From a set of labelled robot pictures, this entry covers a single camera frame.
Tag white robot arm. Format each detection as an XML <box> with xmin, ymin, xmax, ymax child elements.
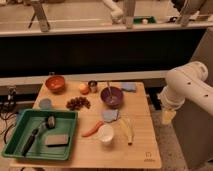
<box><xmin>158</xmin><ymin>61</ymin><xmax>213</xmax><ymax>125</ymax></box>

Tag yellow banana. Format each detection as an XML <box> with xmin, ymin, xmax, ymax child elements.
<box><xmin>119</xmin><ymin>118</ymin><xmax>133</xmax><ymax>145</ymax></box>

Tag light blue cloth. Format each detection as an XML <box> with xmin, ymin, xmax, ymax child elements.
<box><xmin>121</xmin><ymin>82</ymin><xmax>136</xmax><ymax>92</ymax></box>

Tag blue cloth piece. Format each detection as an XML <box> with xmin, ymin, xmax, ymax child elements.
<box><xmin>102</xmin><ymin>109</ymin><xmax>119</xmax><ymax>123</ymax></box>

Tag purple bowl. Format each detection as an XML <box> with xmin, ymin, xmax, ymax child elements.
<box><xmin>100</xmin><ymin>86</ymin><xmax>124</xmax><ymax>109</ymax></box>

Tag white plastic cup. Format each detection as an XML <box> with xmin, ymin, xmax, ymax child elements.
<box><xmin>97</xmin><ymin>124</ymin><xmax>114</xmax><ymax>145</ymax></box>

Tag orange carrot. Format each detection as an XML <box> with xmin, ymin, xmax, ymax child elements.
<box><xmin>81</xmin><ymin>121</ymin><xmax>104</xmax><ymax>137</ymax></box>

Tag small metal cup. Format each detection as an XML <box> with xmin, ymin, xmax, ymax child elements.
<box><xmin>88</xmin><ymin>80</ymin><xmax>98</xmax><ymax>93</ymax></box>

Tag orange fruit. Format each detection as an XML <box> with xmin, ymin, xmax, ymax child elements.
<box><xmin>79</xmin><ymin>83</ymin><xmax>89</xmax><ymax>95</ymax></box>

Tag bunch of dark grapes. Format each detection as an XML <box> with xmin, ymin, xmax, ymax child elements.
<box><xmin>66</xmin><ymin>96</ymin><xmax>91</xmax><ymax>110</ymax></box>

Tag grey sponge block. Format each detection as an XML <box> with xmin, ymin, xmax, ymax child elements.
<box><xmin>45</xmin><ymin>134</ymin><xmax>69</xmax><ymax>147</ymax></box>

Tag green plastic tray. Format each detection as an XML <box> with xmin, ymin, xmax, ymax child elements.
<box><xmin>2</xmin><ymin>109</ymin><xmax>78</xmax><ymax>161</ymax></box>

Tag orange bowl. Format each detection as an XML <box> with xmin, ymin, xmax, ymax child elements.
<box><xmin>45</xmin><ymin>75</ymin><xmax>65</xmax><ymax>93</ymax></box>

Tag black handled brush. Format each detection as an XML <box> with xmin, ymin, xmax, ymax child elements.
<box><xmin>21</xmin><ymin>116</ymin><xmax>56</xmax><ymax>156</ymax></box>

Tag black cables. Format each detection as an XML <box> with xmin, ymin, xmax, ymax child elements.
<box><xmin>0</xmin><ymin>87</ymin><xmax>18</xmax><ymax>145</ymax></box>

